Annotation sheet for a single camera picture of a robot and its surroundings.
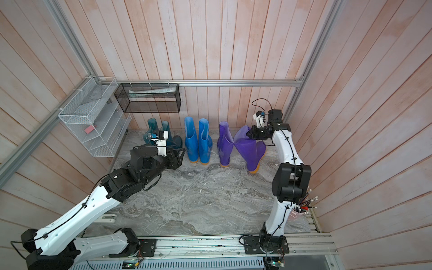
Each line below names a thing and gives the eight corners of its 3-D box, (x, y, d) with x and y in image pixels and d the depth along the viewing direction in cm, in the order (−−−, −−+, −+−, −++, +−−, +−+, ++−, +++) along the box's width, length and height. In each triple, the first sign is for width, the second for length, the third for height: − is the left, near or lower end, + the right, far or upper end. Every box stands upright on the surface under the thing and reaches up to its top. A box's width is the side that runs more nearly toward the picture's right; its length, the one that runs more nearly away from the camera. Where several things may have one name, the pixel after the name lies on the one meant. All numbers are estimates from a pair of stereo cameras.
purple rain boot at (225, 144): (222, 171, 101) (225, 143, 80) (217, 151, 110) (218, 122, 90) (229, 170, 101) (234, 142, 81) (224, 150, 111) (226, 121, 91)
